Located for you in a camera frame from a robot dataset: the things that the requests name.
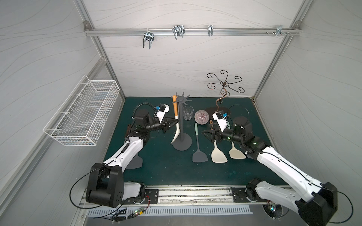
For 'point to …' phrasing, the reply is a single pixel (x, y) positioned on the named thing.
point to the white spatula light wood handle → (218, 156)
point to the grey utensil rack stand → (184, 141)
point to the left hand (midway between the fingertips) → (177, 120)
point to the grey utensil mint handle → (198, 157)
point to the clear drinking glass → (187, 111)
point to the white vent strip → (169, 211)
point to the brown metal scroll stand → (226, 85)
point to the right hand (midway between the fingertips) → (206, 127)
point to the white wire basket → (81, 118)
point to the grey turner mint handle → (136, 162)
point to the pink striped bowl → (201, 117)
